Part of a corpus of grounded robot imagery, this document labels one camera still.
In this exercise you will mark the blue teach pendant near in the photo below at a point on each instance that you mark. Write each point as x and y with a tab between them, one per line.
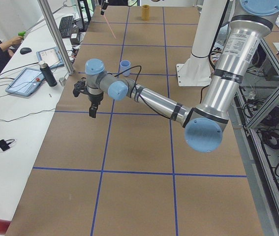
26	83

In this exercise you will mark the small black device with cable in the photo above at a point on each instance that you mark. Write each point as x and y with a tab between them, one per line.
5	144

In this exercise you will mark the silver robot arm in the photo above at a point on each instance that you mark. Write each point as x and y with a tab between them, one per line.
203	124

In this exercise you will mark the blue teach pendant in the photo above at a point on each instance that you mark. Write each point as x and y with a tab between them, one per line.
51	56
26	83

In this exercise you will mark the white camera pillar with base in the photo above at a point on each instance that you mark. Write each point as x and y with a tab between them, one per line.
196	71

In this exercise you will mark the black computer mouse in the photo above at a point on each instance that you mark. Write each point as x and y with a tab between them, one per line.
25	50

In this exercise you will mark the pink chopstick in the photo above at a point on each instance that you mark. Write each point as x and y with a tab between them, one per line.
109	26

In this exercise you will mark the black keyboard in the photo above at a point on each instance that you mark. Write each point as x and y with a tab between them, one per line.
65	26

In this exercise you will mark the blue teach pendant far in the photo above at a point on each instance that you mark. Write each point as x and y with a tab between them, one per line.
51	56

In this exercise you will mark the yellow-brown cup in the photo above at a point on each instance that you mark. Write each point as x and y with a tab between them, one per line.
145	14

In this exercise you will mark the person's hand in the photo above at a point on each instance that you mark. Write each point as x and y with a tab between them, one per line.
16	40

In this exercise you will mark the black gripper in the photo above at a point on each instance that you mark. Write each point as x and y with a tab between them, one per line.
104	6
95	98

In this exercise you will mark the black water bottle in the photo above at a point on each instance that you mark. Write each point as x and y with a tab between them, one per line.
47	73

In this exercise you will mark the blue plastic cup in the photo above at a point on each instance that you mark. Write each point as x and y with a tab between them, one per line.
125	66

